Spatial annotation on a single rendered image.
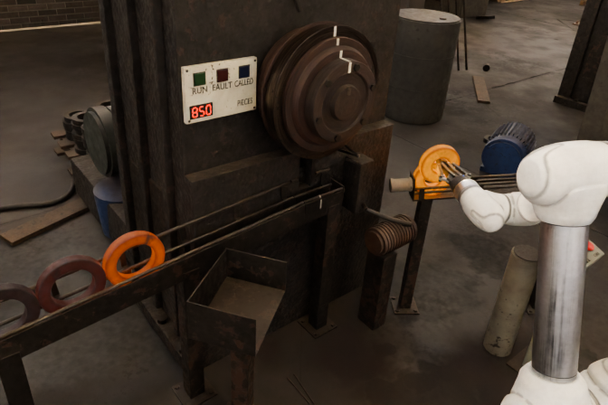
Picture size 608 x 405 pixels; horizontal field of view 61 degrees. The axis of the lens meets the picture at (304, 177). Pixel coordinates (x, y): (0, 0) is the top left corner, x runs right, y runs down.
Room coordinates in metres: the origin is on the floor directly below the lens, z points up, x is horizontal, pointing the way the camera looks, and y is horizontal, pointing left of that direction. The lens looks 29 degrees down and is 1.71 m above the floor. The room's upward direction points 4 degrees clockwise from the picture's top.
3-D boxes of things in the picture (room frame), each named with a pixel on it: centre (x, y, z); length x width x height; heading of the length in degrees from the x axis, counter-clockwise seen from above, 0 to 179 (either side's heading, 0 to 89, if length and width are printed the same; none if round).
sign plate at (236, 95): (1.58, 0.28, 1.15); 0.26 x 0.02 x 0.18; 130
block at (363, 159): (1.88, -0.22, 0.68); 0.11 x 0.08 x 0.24; 40
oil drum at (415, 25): (4.53, -0.94, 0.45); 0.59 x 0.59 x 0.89
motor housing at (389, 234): (1.83, -0.39, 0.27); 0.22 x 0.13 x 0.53; 130
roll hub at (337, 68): (1.64, -0.11, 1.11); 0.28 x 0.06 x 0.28; 130
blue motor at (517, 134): (3.49, -1.49, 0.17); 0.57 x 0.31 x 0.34; 150
